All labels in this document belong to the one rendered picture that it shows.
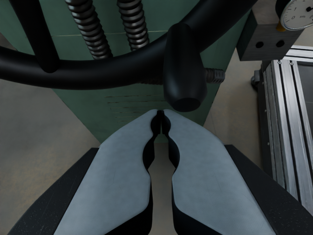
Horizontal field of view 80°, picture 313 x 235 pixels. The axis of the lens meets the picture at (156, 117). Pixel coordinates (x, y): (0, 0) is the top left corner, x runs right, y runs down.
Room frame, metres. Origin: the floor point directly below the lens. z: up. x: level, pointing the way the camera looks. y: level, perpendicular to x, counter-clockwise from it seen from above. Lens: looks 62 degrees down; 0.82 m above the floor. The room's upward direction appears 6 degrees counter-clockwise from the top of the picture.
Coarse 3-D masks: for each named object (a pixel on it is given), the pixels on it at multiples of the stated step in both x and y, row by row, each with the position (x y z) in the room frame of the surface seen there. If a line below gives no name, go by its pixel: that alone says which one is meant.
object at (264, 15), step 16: (272, 0) 0.30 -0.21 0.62; (256, 16) 0.27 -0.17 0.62; (272, 16) 0.26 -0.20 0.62; (256, 32) 0.25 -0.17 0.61; (272, 32) 0.25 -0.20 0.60; (288, 32) 0.24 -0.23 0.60; (240, 48) 0.27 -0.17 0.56; (256, 48) 0.25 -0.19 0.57; (272, 48) 0.24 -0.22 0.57; (288, 48) 0.24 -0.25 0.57
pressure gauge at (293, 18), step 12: (288, 0) 0.22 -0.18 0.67; (300, 0) 0.22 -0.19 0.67; (312, 0) 0.22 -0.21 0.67; (276, 12) 0.24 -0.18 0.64; (288, 12) 0.22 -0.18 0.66; (300, 12) 0.22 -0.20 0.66; (312, 12) 0.22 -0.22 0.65; (288, 24) 0.22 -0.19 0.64; (300, 24) 0.22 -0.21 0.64; (312, 24) 0.21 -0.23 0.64
